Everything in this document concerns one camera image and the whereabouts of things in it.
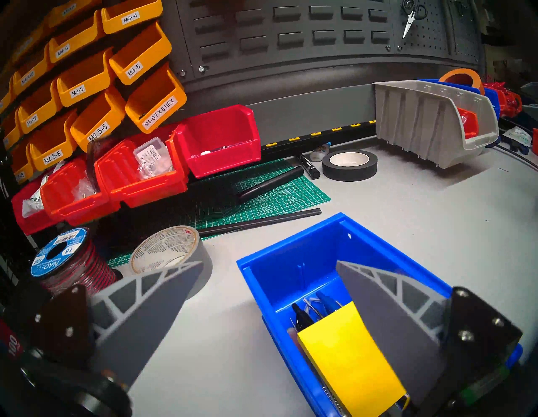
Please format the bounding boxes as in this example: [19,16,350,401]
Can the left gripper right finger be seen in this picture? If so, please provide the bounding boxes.
[336,261,524,408]

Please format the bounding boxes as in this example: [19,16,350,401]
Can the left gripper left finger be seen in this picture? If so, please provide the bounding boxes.
[32,261,204,387]

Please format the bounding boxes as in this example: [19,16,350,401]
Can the blue plastic storage bin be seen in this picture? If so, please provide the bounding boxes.
[237,212,524,417]
[418,79,501,148]

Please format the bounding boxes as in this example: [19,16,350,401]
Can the large beige storage bin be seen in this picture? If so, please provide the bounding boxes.
[373,80,500,169]

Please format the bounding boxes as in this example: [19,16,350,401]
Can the orange masking tape roll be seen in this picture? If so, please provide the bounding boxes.
[438,69,485,94]

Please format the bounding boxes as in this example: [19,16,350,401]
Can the red parts bin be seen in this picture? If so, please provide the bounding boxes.
[41,158,112,226]
[11,179,55,236]
[174,104,262,179]
[95,135,188,209]

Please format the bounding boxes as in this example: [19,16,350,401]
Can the clear bag of parts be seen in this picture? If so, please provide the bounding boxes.
[71,177,98,201]
[134,137,174,180]
[22,185,46,218]

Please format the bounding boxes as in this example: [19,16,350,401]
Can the black metal rod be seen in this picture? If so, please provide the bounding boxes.
[198,208,322,236]

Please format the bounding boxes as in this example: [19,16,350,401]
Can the black tape roll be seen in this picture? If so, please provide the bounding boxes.
[322,149,378,182]

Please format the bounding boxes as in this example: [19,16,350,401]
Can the green cutting mat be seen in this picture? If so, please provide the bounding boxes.
[107,159,331,267]

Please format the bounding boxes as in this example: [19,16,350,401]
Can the black permanent marker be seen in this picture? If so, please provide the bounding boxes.
[296,152,321,180]

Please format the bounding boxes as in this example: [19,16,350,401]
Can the yellow labelled parts bin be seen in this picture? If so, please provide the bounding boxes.
[12,44,53,96]
[70,86,127,152]
[18,78,63,135]
[101,0,164,35]
[57,48,116,108]
[29,110,78,172]
[48,11,105,63]
[0,111,21,150]
[125,62,187,134]
[109,22,173,86]
[44,0,103,28]
[11,141,36,184]
[0,76,15,115]

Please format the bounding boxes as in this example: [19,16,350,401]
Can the orange-red plastic bin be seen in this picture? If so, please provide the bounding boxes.
[483,82,524,118]
[457,107,480,139]

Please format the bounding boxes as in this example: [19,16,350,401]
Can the blue bench vise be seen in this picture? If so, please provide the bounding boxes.
[500,135,531,155]

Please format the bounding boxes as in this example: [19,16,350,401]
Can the clear bag green label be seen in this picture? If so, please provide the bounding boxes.
[502,126,533,148]

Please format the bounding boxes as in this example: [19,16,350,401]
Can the large grey pegboard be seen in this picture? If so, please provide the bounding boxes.
[389,0,482,63]

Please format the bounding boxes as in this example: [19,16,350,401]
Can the red wire spool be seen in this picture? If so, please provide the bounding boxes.
[31,227,122,295]

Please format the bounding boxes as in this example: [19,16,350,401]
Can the grey duct tape roll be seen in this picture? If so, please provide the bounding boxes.
[129,226,213,300]

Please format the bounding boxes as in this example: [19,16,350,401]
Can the black rail yellow marks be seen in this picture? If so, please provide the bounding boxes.
[261,120,377,162]

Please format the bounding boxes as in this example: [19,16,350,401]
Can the black handled scissors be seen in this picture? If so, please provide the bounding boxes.
[401,0,428,39]

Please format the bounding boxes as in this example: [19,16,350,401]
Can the grey louvred wall panel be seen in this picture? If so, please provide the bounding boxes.
[177,0,396,80]

